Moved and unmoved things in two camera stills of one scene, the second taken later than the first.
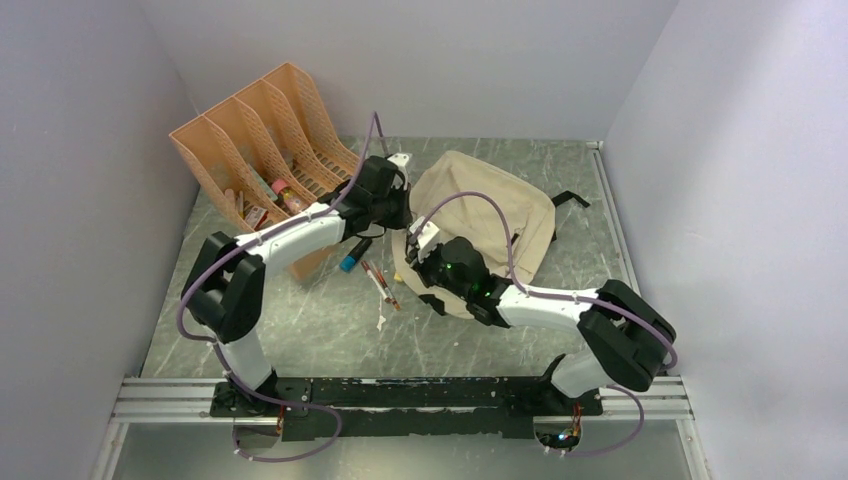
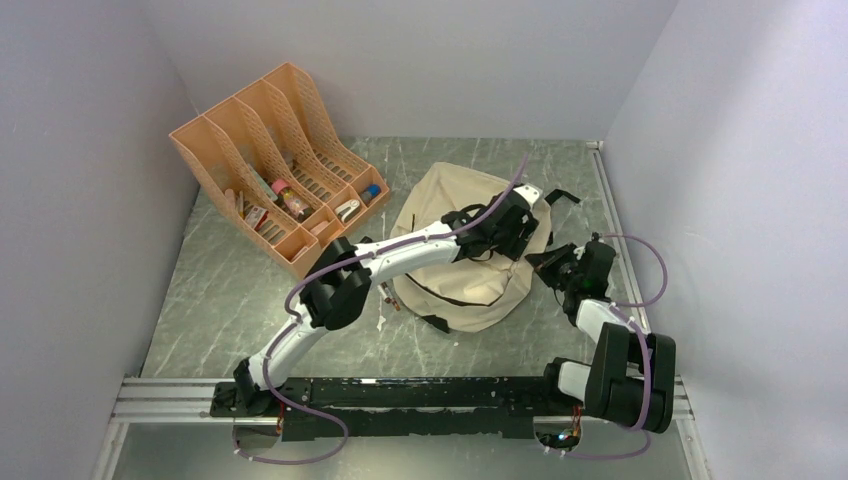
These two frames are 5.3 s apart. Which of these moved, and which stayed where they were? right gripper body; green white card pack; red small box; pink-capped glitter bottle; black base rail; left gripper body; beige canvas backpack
Moved: right gripper body; beige canvas backpack; left gripper body
Stayed: red small box; black base rail; green white card pack; pink-capped glitter bottle
